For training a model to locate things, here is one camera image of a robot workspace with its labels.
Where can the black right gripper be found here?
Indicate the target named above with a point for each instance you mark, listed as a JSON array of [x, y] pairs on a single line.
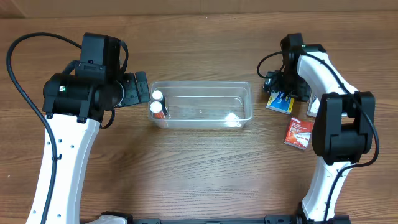
[[277, 83]]

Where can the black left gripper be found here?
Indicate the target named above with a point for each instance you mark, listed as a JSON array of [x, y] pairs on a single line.
[[137, 90]]

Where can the orange bottle white cap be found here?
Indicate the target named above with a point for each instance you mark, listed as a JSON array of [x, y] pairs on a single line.
[[158, 114]]

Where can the dark bottle white cap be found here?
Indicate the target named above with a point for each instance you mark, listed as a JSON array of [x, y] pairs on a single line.
[[158, 96]]

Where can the blue VapoDrops box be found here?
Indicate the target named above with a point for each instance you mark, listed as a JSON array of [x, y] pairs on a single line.
[[279, 101]]

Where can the white blue medicine box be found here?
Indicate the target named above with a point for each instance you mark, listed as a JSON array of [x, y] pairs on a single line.
[[313, 105]]

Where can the clear plastic container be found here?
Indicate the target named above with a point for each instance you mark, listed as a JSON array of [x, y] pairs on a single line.
[[204, 105]]

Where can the red medicine box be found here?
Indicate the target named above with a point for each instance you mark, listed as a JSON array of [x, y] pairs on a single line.
[[298, 133]]

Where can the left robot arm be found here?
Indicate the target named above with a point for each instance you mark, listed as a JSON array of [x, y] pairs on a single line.
[[74, 105]]

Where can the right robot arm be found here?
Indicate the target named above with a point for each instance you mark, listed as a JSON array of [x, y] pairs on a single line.
[[343, 135]]

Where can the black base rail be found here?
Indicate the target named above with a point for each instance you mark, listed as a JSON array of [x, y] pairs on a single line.
[[115, 217]]

